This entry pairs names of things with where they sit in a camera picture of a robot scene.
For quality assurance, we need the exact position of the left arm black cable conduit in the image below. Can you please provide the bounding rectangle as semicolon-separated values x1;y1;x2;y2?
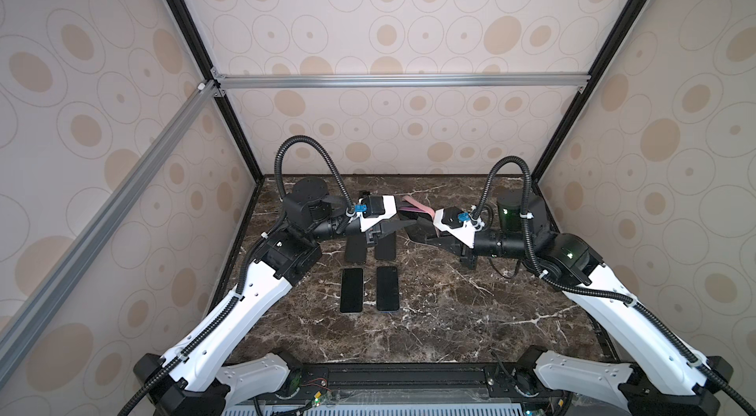
117;134;356;416

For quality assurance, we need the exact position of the black frame post right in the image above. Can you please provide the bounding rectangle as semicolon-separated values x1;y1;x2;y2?
530;0;680;182

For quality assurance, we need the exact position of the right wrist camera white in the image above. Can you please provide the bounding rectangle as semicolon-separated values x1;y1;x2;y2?
433;206;484;249

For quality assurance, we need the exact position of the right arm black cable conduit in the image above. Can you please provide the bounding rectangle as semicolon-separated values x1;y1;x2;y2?
471;155;756;416

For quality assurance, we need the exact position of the horizontal aluminium rail back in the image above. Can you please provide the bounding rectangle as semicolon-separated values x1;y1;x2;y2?
217;72;591;90

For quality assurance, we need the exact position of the bare black phone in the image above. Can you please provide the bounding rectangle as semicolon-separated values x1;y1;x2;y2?
376;266;400;312
340;268;364;314

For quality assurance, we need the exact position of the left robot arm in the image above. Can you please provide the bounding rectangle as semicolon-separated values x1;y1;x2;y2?
120;178;443;415

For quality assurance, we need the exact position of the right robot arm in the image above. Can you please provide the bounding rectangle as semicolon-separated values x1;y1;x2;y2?
415;191;755;415

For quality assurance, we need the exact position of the aluminium rail left wall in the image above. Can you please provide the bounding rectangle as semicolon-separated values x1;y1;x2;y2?
1;80;219;386

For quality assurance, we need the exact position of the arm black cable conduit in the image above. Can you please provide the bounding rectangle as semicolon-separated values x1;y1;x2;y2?
471;155;756;416
117;134;356;416

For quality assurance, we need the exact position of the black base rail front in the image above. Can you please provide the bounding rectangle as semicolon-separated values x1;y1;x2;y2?
154;361;663;416

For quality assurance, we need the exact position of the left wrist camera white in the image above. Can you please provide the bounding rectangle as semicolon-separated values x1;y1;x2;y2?
354;195;397;232

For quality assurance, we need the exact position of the black frame post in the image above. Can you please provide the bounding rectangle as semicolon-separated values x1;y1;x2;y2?
530;0;680;182
165;0;265;184

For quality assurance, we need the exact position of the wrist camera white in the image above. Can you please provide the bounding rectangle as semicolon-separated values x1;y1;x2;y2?
433;206;484;249
354;195;397;232

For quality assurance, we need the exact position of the black frame post left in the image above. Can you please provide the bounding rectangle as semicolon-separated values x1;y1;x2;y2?
165;0;265;184

